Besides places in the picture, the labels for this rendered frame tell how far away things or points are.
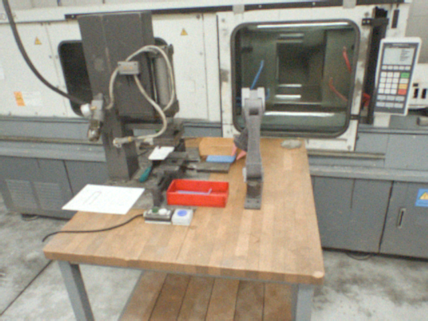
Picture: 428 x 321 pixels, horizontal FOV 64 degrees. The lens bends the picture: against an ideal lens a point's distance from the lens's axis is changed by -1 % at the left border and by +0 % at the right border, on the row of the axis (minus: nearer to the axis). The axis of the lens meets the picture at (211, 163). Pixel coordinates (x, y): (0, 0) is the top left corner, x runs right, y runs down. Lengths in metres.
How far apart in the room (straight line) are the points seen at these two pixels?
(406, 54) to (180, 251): 1.39
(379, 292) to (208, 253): 1.48
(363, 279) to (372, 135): 0.94
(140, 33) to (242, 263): 0.96
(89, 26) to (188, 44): 0.75
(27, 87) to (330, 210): 2.25
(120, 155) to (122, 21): 0.60
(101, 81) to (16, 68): 1.30
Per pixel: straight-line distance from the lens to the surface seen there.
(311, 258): 1.22
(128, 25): 1.50
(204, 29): 2.10
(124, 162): 1.70
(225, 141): 1.95
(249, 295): 2.02
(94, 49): 1.58
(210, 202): 1.43
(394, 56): 1.95
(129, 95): 1.56
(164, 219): 1.37
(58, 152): 2.82
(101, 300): 2.44
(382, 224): 2.49
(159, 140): 1.54
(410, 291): 2.56
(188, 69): 2.17
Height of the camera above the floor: 1.69
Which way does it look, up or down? 26 degrees down
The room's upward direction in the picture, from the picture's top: 3 degrees counter-clockwise
